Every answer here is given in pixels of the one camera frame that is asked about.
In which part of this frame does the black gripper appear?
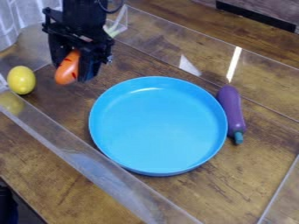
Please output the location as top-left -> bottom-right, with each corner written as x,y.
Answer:
42,0 -> 116,82

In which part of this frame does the orange toy carrot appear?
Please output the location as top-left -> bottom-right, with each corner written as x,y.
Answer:
54,25 -> 120,86

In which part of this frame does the yellow toy lemon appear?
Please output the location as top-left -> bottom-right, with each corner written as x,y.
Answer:
7,66 -> 36,95

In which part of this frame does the white grey curtain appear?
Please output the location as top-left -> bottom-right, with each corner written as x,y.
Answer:
0,0 -> 62,52

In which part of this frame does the blue round plate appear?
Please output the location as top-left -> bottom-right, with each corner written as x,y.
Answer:
88,76 -> 229,176

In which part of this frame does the purple toy eggplant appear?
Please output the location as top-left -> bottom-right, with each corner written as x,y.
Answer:
217,85 -> 247,144

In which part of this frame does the black bar in background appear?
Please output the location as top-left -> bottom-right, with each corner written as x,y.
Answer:
217,0 -> 297,33

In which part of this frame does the clear acrylic triangle bracket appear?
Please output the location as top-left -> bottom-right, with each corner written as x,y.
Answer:
103,5 -> 127,38

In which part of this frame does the clear acrylic barrier wall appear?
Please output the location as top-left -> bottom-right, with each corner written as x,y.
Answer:
0,0 -> 299,224

